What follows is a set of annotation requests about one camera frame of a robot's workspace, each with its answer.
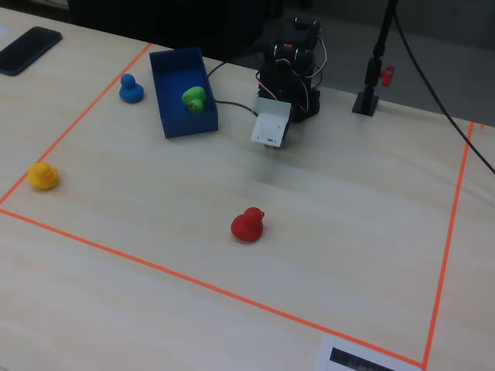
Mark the black smartphone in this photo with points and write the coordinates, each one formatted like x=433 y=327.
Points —
x=27 y=50

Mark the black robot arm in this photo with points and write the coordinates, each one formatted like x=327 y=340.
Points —
x=288 y=73

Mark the blue rubber duck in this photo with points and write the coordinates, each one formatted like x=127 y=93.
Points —
x=130 y=91

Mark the green rubber duck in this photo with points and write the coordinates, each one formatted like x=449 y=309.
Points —
x=194 y=99

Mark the white paper sheet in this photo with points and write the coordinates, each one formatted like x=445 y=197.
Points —
x=3 y=31

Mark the white printed paper label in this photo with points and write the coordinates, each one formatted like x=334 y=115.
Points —
x=359 y=357

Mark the orange tape line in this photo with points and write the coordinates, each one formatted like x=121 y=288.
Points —
x=77 y=120
x=193 y=279
x=448 y=239

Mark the red clamp knob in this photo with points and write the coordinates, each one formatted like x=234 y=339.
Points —
x=388 y=75

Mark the black camera stand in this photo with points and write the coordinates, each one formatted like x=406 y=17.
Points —
x=365 y=102

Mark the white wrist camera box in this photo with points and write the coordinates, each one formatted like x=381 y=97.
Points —
x=270 y=125

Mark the yellow rubber duck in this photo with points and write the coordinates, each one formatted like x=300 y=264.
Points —
x=42 y=177

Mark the red rubber duck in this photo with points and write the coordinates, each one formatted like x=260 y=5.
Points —
x=246 y=227

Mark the blue plastic box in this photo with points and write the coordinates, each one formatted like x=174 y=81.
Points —
x=170 y=77

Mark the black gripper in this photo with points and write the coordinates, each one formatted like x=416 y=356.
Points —
x=287 y=133

